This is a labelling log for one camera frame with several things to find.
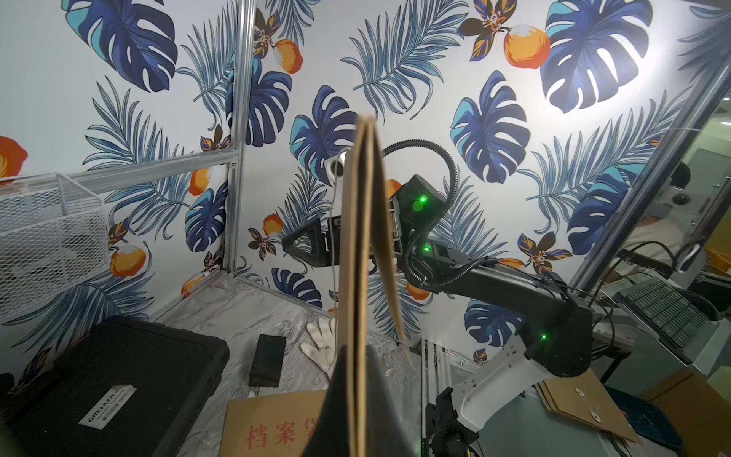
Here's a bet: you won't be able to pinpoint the brown file bag stack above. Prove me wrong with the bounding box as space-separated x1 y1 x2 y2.
219 390 327 456

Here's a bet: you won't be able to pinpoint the grey keyboard outside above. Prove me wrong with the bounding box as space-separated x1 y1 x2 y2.
612 278 721 365

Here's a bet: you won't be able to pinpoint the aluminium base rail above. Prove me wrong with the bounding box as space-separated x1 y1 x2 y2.
418 339 482 456

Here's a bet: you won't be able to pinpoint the clear wall shelf basket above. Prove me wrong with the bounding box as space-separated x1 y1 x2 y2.
1 173 108 322

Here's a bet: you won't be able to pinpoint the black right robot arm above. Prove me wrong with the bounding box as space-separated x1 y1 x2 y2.
282 147 592 434

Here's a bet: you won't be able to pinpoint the white work glove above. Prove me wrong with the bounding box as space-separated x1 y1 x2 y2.
300 318 336 379

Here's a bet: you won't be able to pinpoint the spare file bags outside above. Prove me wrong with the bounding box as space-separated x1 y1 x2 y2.
536 369 642 443

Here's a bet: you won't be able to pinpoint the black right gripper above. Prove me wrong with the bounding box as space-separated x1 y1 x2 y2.
281 214 407 270

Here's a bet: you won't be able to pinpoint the small black box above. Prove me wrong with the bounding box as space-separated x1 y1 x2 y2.
249 334 287 388

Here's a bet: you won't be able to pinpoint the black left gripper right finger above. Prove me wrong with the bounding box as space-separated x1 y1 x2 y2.
365 346 414 457

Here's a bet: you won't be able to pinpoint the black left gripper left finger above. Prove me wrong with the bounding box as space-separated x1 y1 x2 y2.
301 347 350 457

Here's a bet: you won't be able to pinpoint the black plastic tool case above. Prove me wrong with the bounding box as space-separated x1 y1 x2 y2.
1 317 230 456

